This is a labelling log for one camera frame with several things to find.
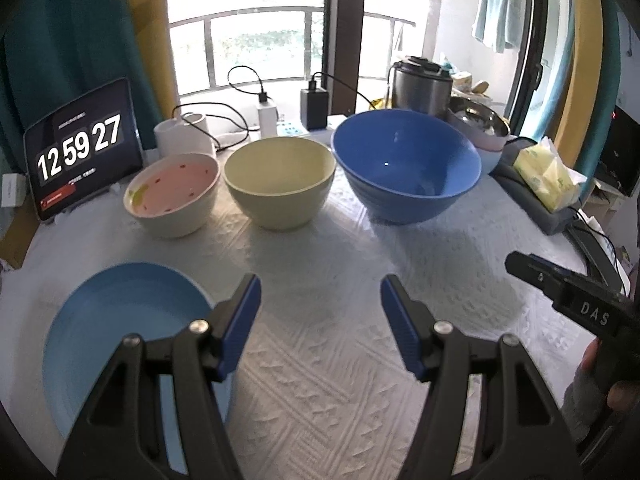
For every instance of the person's right hand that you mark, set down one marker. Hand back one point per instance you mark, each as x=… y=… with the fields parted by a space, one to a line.
x=625 y=397

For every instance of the white basket with clutter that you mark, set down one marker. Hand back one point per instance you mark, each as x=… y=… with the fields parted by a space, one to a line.
x=472 y=85

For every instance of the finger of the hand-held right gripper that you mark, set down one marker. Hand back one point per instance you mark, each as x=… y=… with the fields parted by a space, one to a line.
x=560 y=285

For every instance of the white charger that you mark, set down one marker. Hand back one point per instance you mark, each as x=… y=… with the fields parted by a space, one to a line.
x=267 y=120

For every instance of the pink strawberry print bowl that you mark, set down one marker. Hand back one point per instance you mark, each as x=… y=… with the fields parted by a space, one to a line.
x=170 y=195

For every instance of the black charger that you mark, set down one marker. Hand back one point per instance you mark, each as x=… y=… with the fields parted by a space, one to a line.
x=314 y=107

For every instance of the yellow snack packet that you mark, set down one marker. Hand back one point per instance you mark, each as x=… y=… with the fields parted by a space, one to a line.
x=381 y=105

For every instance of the teal curtain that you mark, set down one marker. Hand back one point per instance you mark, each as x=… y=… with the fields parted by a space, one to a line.
x=565 y=35
x=65 y=35

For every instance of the blue plate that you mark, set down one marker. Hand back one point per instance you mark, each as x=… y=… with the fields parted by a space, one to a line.
x=115 y=320

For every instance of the black sliding door frame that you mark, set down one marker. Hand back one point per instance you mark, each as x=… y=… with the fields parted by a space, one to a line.
x=535 y=50

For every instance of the white lamp base holder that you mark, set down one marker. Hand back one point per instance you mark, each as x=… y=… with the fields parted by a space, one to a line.
x=175 y=137

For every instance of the stainless steel pot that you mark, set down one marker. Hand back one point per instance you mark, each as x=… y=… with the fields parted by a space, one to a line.
x=420 y=87

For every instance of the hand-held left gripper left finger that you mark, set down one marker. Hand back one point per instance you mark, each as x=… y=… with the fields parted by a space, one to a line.
x=240 y=330

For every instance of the small pink bowl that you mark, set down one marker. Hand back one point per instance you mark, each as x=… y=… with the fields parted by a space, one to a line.
x=490 y=142

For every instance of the large blue bowl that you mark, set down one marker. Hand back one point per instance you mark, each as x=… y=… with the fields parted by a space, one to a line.
x=405 y=160

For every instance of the small white box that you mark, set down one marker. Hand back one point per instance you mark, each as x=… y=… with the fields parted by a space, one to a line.
x=12 y=190

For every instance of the black tablet with clock display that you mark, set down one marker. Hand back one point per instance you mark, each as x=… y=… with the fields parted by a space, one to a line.
x=80 y=147

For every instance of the beige bowl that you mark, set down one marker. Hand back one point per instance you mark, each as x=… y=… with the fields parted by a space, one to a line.
x=277 y=180

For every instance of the black monitor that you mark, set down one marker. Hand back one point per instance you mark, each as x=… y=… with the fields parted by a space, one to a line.
x=620 y=155

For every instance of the white power strip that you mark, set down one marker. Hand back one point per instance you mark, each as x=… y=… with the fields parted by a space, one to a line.
x=290 y=132

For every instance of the black phone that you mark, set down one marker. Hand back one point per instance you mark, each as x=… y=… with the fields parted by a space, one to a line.
x=597 y=255

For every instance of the black window frame post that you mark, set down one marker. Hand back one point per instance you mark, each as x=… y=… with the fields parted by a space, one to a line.
x=345 y=25

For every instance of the hanging light blue towel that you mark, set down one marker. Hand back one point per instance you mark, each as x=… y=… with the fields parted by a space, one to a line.
x=495 y=10

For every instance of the balcony railing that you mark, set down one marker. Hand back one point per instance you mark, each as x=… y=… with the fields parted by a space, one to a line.
x=250 y=12

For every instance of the yellow curtain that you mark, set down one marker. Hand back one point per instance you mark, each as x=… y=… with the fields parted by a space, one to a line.
x=150 y=50
x=587 y=60

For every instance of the grey fabric bag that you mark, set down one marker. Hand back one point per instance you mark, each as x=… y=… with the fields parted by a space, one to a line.
x=545 y=220

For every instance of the person's right forearm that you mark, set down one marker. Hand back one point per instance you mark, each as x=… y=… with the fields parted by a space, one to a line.
x=580 y=405

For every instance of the yellow tissue pack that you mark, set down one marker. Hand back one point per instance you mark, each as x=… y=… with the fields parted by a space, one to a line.
x=547 y=175

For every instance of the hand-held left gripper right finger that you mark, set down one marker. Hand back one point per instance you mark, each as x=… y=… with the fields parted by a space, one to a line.
x=400 y=330

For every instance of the cardboard box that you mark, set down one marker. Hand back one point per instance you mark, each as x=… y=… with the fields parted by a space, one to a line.
x=15 y=235

